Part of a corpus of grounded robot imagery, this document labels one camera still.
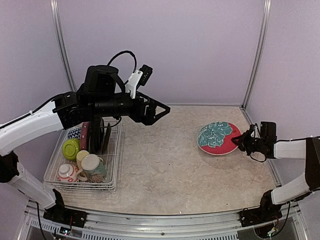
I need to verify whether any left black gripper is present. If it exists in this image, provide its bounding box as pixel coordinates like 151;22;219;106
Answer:
91;90;171;125

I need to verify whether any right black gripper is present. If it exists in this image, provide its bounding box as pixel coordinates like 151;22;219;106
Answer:
232;129;266;156

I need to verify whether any red teal floral plate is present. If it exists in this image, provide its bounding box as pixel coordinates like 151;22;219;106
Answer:
196;121;242;156

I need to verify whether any black striped rim plate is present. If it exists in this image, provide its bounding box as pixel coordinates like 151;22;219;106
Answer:
89;117;105;154

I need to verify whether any pink polka dot plate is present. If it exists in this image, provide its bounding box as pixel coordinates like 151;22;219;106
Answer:
79;121;91;151

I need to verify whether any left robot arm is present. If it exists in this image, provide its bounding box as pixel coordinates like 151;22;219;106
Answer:
0;63;170;223

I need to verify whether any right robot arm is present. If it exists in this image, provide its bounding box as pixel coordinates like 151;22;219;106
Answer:
231;129;320;222

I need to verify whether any small black square plate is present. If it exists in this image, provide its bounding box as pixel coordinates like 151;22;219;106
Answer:
101;123;112;155

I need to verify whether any blue white patterned bowl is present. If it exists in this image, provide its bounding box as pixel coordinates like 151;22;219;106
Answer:
67;126;82;139

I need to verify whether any teal patterned mug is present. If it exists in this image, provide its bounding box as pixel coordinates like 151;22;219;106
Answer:
80;154;107;184

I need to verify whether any pale yellow mug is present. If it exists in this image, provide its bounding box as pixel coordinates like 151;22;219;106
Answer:
76;150;90;170

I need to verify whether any green bowl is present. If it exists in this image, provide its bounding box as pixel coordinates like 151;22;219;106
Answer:
62;138;81;161

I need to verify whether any red white floral teacup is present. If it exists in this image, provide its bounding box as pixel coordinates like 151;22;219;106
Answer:
57;163;83;183

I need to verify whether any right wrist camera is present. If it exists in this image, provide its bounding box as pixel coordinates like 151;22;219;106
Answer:
251;121;277;144

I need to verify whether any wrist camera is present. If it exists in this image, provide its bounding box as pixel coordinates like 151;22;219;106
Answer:
125;64;153;99
251;121;277;144

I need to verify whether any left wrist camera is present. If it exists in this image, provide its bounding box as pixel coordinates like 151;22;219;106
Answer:
125;64;153;99

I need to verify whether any white wire dish rack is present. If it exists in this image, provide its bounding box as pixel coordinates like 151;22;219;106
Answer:
43;122;122;192

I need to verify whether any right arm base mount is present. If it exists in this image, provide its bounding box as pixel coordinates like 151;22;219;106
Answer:
239;190;283;227

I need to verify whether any aluminium front rail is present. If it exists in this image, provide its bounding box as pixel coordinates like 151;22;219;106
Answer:
17;204;309;240

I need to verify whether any left aluminium corner post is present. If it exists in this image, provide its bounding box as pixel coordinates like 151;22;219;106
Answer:
49;0;78;92

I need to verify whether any aluminium corner post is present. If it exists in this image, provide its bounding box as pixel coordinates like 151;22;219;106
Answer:
49;0;78;92
241;0;272;112

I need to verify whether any right aluminium corner post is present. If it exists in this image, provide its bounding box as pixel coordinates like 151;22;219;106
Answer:
241;0;272;112

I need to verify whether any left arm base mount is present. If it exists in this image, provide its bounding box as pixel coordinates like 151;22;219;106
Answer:
43;189;88;228

